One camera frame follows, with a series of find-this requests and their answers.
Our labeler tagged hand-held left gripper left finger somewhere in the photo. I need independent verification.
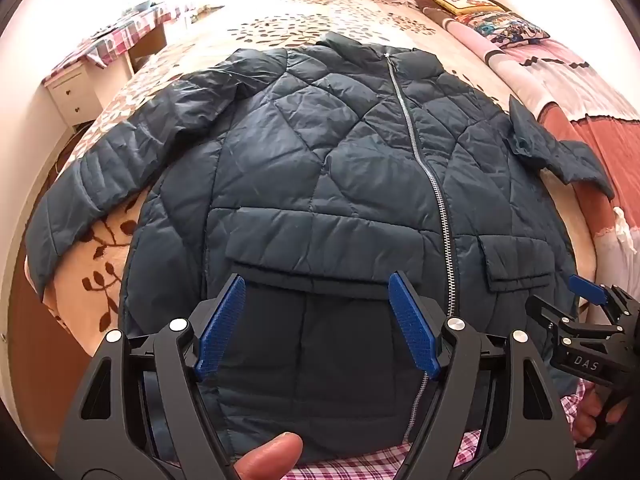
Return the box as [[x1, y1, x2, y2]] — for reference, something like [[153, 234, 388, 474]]
[[54, 274, 247, 480]]

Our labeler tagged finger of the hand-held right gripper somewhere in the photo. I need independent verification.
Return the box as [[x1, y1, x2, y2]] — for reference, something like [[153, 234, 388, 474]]
[[569, 275, 640, 323], [527, 294, 583, 342]]

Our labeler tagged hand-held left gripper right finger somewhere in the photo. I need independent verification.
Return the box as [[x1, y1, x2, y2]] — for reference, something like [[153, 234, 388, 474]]
[[388, 271, 576, 480]]

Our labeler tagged dark blue quilted jacket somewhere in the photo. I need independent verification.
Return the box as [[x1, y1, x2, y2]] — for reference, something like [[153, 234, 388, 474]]
[[25, 31, 615, 466]]

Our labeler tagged person's right hand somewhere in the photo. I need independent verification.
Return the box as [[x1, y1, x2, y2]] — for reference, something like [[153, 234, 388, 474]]
[[571, 379, 632, 447]]

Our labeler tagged person's left hand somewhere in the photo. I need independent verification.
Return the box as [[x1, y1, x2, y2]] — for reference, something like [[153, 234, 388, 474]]
[[234, 432, 304, 480]]

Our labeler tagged person's pink plaid clothing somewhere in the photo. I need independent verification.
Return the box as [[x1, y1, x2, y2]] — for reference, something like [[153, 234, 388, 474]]
[[285, 375, 603, 480]]

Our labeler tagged pink and terracotta quilt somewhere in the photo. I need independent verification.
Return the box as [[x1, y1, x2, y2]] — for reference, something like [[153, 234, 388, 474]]
[[447, 15, 640, 321]]

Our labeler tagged cartoon printed pillow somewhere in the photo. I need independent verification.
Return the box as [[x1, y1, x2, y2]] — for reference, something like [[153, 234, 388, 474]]
[[457, 9, 551, 50]]

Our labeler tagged white drawer cabinet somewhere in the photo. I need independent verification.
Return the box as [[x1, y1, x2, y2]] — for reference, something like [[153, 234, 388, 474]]
[[42, 59, 135, 130]]

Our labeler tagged desk with plaid tablecloth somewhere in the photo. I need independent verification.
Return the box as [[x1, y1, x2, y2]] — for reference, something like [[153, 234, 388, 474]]
[[75, 0, 226, 73]]

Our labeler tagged yellow printed pillow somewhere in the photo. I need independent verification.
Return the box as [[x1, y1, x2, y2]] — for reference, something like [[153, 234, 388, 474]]
[[432, 0, 502, 14]]

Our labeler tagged bed with floral cover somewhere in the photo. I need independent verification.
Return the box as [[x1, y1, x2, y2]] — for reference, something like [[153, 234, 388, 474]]
[[42, 0, 598, 341]]

